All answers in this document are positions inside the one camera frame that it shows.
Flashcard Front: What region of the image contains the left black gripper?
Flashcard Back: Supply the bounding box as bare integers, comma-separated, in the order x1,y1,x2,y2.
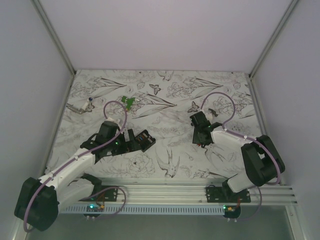
106,129,141,156

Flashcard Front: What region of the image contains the black fuse box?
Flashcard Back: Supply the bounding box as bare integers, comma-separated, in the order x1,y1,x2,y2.
135,129,156,152

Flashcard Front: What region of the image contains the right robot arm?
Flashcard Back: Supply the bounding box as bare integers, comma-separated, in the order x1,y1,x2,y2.
190,111,285,203

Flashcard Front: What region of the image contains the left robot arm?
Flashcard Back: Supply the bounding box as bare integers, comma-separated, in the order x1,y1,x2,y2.
14,120,141,233

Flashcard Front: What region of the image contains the green connector part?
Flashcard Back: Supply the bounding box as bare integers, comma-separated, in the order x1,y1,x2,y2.
121,96,140,111

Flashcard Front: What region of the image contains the floral patterned table mat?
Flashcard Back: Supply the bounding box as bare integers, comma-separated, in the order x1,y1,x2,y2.
46,69,261,179

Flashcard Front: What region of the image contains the right small circuit board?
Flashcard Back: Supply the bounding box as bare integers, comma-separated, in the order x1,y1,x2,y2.
223,205,241,213

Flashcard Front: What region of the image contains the small circuit board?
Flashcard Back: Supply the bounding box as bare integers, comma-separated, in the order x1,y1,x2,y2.
223,205,241,213
86,203,104,213

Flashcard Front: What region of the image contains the left small circuit board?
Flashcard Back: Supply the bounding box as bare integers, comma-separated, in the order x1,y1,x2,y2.
86,203,104,213

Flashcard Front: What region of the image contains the hammer with black handle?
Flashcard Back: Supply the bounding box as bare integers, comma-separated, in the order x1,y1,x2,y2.
208,108,218,118

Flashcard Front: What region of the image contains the aluminium rail beam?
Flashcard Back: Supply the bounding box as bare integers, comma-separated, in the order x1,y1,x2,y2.
106,179,298,206

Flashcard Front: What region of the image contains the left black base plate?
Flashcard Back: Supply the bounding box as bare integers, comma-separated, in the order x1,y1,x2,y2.
79,185,118,203

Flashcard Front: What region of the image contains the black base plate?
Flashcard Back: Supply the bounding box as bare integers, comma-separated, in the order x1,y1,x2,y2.
79,185,118,203
205,184,251,204

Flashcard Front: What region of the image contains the metal bracket with blue knob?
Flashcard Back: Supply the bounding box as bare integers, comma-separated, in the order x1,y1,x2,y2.
66,97,95,115

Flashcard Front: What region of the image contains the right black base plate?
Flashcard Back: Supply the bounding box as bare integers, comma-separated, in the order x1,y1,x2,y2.
205,184,251,204

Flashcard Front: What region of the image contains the grey slotted cable duct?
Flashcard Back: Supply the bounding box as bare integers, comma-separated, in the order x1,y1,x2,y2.
59,203,225,216

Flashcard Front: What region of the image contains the left aluminium frame post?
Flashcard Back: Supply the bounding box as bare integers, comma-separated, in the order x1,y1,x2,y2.
31,0,77,76

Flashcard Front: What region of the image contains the aluminium frame post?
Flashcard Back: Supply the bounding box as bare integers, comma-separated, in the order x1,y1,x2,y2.
31,0,77,76
248,0,300,78

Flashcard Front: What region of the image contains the right aluminium frame post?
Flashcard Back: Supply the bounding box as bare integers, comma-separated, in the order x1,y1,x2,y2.
248,0,300,78

